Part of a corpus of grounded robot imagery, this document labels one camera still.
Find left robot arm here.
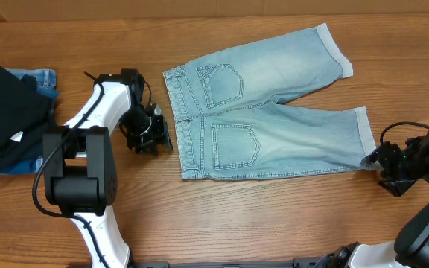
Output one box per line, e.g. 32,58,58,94
32,68,173,267

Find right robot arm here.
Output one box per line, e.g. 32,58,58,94
316,127,429,268

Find light blue denim shorts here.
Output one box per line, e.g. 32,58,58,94
163,24,376,180

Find folded black garment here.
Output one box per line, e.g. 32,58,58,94
0,66,55,170

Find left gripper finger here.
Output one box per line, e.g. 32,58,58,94
158,127,173,150
135,144,158,156

